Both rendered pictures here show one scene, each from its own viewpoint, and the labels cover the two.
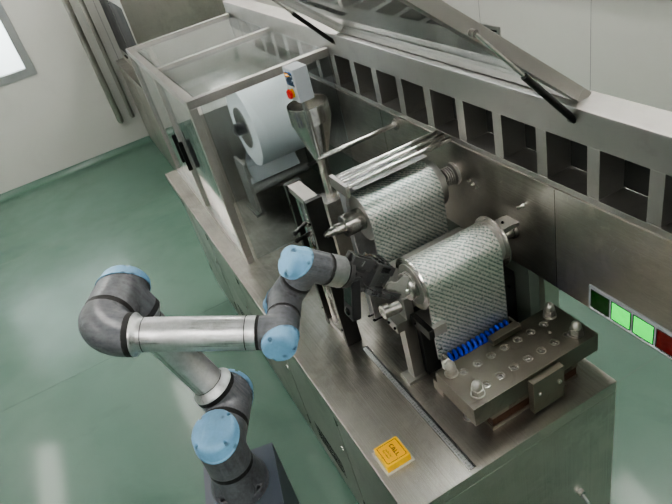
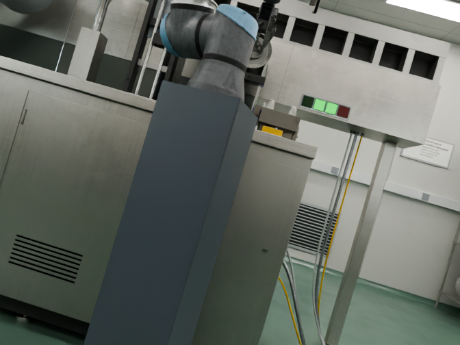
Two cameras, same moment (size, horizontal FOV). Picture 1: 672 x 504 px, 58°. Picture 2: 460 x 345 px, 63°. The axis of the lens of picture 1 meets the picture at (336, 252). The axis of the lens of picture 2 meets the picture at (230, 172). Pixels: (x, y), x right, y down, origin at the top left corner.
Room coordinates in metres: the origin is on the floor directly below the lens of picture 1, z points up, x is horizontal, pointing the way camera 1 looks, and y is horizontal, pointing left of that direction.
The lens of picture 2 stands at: (0.59, 1.26, 0.73)
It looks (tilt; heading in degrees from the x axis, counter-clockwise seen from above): 0 degrees down; 292
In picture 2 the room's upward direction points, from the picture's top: 17 degrees clockwise
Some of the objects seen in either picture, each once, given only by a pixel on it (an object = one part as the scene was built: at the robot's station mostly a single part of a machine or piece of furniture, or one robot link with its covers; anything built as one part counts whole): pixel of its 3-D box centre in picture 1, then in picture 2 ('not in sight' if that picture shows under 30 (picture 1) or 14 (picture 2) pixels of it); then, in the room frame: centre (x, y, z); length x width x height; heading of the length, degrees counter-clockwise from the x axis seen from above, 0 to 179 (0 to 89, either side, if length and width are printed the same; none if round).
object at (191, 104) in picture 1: (235, 123); not in sight; (2.69, 0.29, 1.25); 1.19 x 0.57 x 0.70; 19
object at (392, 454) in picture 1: (392, 454); (271, 132); (0.98, 0.00, 0.91); 0.07 x 0.07 x 0.02; 19
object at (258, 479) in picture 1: (235, 472); (219, 81); (1.02, 0.40, 0.95); 0.15 x 0.15 x 0.10
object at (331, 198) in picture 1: (330, 191); (96, 29); (1.92, -0.04, 1.19); 0.14 x 0.14 x 0.57
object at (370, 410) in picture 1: (309, 243); (22, 77); (2.11, 0.10, 0.88); 2.52 x 0.66 x 0.04; 19
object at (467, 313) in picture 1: (470, 314); (257, 92); (1.18, -0.30, 1.11); 0.23 x 0.01 x 0.18; 109
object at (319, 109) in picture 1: (308, 110); not in sight; (1.92, -0.04, 1.50); 0.14 x 0.14 x 0.06
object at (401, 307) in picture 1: (405, 338); not in sight; (1.22, -0.12, 1.05); 0.06 x 0.05 x 0.31; 109
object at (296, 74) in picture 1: (295, 83); not in sight; (1.73, -0.02, 1.66); 0.07 x 0.07 x 0.10; 20
